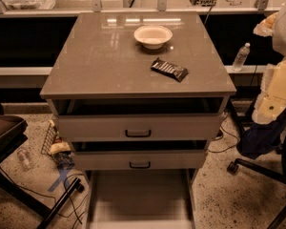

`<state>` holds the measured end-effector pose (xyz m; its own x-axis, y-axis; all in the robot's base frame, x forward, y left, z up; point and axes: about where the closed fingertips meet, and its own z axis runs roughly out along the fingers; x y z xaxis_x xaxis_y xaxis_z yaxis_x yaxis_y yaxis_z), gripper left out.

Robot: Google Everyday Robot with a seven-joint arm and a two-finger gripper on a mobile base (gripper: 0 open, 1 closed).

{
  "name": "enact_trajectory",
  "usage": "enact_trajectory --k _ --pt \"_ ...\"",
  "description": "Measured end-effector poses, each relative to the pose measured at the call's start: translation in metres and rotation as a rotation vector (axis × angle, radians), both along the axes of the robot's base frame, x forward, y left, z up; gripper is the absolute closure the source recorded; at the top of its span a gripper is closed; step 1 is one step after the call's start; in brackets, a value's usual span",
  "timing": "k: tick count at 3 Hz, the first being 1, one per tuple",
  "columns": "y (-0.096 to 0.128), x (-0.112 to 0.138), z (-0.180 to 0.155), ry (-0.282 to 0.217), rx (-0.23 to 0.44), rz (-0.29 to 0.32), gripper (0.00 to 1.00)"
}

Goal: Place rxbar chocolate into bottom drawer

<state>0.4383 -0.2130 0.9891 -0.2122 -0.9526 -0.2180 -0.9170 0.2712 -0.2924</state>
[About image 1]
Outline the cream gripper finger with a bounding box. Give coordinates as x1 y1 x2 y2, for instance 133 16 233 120
253 12 277 37
252 60 286 124

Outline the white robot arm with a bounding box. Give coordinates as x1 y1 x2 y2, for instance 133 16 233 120
252 3 286 124

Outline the top white drawer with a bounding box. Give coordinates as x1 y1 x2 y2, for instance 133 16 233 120
54 114 223 142

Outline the white drawer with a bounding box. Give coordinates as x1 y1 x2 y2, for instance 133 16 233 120
54 114 223 142
72 151 206 171

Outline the grey drawer cabinet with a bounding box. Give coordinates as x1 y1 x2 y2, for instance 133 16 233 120
39 10 237 229

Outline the middle white drawer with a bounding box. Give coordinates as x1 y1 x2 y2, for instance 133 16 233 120
72 151 206 171

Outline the open bottom drawer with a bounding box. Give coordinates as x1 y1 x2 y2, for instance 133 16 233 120
82 170 195 229

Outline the clear plastic water bottle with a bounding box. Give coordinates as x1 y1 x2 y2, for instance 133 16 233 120
233 42 251 72

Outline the dark blue cloth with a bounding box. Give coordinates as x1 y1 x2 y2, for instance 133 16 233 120
236 108 286 159

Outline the black office chair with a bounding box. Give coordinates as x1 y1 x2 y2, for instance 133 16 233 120
226 124 286 229

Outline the white bowl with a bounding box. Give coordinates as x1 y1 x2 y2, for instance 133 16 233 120
133 26 173 50

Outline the plastic bottle on floor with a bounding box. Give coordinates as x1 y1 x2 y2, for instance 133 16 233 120
17 147 32 171

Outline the dark chair at left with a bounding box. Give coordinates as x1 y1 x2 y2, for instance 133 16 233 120
0 103 81 229

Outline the black floor cable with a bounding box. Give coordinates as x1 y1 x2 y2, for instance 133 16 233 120
207 113 241 155

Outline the wire basket with snacks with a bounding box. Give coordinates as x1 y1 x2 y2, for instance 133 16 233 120
41 120 73 166

